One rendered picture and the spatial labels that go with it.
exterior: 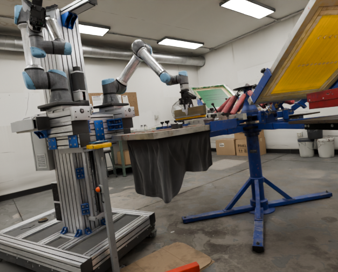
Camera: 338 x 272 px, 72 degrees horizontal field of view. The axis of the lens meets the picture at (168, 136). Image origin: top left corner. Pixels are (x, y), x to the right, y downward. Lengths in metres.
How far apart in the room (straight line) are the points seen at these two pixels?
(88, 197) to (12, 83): 3.69
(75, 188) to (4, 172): 3.30
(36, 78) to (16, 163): 3.60
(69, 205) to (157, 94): 4.82
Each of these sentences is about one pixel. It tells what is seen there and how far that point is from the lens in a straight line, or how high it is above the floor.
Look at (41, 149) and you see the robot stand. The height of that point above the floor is 0.94.
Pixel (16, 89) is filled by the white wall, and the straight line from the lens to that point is 5.33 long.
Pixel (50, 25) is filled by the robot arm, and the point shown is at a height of 1.74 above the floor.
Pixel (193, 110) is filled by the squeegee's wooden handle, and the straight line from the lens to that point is 1.89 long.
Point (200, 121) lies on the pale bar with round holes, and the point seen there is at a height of 1.01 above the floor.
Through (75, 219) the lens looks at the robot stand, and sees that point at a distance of 2.16.
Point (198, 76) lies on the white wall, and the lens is 7.69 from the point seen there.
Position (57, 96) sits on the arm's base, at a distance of 1.77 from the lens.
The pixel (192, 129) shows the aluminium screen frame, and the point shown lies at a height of 0.97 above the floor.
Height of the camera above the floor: 1.03
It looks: 3 degrees down
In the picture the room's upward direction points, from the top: 7 degrees counter-clockwise
